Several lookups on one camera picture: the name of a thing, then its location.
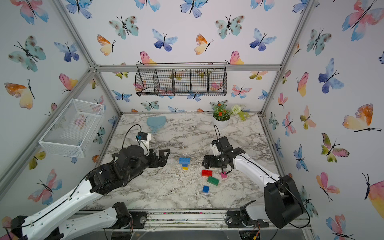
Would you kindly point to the black wire wall basket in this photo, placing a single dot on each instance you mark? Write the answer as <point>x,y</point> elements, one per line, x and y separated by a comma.
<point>181,79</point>

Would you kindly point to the red lego brick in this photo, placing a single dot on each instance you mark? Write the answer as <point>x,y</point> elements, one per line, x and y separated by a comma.
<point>207,173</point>

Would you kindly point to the green lego brick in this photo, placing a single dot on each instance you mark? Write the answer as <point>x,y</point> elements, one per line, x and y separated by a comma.
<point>213,181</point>

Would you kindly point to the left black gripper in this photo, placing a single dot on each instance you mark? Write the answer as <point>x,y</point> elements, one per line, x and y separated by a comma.
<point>162,161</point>

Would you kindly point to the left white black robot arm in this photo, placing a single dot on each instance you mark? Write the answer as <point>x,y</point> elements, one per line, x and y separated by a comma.
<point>55,222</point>

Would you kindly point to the teal hand mirror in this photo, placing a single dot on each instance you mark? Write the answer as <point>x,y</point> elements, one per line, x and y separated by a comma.
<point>156,123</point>

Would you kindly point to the light blue long lego brick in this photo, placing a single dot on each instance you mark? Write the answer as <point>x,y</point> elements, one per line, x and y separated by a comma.
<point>184,161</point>

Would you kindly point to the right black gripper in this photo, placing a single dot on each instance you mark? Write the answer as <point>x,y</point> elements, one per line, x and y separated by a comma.
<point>211,164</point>

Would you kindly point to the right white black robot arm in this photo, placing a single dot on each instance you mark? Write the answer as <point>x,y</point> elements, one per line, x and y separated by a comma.
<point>282,201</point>

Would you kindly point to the potted plant white pot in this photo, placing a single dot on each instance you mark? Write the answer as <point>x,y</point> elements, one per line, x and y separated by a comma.
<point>222,114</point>

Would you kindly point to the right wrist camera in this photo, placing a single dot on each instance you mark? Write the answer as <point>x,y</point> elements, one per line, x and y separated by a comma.
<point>215,150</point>

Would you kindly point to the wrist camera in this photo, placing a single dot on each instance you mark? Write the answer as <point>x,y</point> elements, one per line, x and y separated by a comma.
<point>215,150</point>
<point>143,140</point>

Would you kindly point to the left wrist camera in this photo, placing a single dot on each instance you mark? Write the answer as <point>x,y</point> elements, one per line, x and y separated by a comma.
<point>143,140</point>

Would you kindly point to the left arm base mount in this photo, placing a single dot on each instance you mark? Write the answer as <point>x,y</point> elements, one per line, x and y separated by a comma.
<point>130,220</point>

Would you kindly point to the aluminium front rail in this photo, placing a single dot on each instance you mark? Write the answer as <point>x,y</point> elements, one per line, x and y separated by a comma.
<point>158,220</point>

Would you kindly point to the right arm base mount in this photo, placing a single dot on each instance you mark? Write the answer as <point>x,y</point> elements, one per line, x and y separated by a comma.
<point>252,214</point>

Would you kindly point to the white mesh wall basket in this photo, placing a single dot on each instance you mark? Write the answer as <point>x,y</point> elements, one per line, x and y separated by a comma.
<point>72,129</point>

